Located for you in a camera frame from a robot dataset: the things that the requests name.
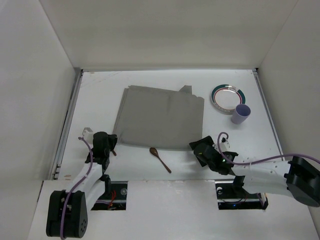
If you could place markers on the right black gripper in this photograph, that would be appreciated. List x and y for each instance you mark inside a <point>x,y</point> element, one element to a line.
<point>198,145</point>

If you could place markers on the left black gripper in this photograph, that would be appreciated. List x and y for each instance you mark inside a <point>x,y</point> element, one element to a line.
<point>111,139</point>

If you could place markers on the grey cloth placemat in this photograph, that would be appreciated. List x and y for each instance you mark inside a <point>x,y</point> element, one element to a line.
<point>160,118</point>

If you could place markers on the brown wooden spoon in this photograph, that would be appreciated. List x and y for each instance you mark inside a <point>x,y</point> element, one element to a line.
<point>155,153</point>

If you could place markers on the lilac plastic cup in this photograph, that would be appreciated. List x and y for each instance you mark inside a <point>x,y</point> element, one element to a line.
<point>240,114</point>

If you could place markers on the white plate green red rim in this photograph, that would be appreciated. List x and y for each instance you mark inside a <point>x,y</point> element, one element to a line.
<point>227,97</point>

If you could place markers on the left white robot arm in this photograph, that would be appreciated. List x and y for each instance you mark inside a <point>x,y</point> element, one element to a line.
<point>68,209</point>

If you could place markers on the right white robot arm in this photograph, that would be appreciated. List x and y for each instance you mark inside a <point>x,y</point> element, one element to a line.
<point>288,175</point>

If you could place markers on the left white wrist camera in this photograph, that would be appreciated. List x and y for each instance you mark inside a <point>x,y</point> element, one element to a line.
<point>87,132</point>

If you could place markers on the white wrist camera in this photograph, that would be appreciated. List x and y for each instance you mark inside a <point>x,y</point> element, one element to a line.
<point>87,132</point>
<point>225,143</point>

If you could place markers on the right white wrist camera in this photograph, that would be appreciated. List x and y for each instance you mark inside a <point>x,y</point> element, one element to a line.
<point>225,143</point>

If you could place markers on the left metal table rail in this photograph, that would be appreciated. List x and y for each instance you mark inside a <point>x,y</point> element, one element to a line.
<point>58,156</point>

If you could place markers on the metal table rail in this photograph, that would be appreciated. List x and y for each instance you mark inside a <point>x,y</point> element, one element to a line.
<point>258,83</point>
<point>58,156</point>

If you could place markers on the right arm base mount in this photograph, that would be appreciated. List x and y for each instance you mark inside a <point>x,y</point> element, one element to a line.
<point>231,197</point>

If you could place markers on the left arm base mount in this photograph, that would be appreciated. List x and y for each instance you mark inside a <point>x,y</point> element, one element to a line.
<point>114,199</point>

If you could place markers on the right metal table rail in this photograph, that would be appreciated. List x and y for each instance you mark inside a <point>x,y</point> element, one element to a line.
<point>258,83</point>

